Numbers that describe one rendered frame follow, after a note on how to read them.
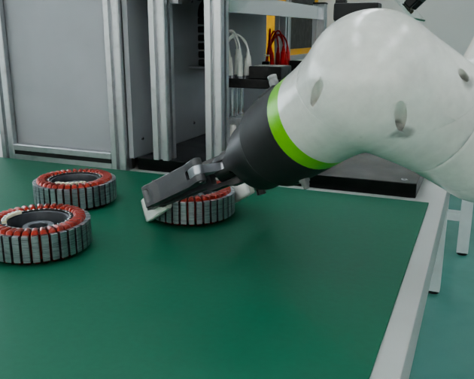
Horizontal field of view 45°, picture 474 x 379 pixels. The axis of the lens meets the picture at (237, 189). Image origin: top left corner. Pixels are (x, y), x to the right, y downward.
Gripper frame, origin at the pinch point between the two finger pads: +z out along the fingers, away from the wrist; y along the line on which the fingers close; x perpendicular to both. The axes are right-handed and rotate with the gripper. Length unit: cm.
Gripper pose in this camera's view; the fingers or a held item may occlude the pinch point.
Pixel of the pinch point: (192, 199)
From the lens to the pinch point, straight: 74.4
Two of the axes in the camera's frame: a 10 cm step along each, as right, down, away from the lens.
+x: 2.7, 9.5, -1.7
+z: -4.8, 2.9, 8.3
